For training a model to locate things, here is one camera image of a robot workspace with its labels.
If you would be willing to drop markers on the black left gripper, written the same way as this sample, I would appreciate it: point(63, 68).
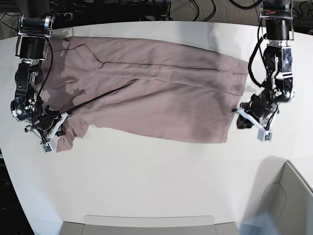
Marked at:
point(259, 107)

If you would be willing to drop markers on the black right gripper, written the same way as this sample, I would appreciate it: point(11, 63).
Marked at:
point(45, 123)

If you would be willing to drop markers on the dusty pink T-shirt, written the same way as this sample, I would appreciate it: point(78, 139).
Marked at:
point(146, 87)

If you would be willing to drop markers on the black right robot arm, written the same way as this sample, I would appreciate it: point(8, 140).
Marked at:
point(33, 46)

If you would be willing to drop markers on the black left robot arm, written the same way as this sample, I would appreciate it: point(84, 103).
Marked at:
point(275, 30)

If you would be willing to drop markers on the grey storage bin right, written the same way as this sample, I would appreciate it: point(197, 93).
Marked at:
point(286, 207)

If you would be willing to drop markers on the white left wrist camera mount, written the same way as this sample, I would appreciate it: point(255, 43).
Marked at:
point(263, 134)

